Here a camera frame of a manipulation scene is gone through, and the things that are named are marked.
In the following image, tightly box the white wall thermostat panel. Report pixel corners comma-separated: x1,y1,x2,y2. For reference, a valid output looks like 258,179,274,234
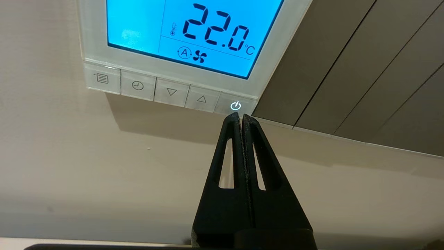
77,0,314,117

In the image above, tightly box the dark grey triple rocker switch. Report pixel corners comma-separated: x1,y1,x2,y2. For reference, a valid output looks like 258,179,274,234
251,0,444,143

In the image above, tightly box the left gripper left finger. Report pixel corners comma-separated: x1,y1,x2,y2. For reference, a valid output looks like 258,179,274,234
192,112,251,249

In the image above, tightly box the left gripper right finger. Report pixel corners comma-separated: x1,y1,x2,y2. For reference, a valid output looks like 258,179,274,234
242,114,313,230

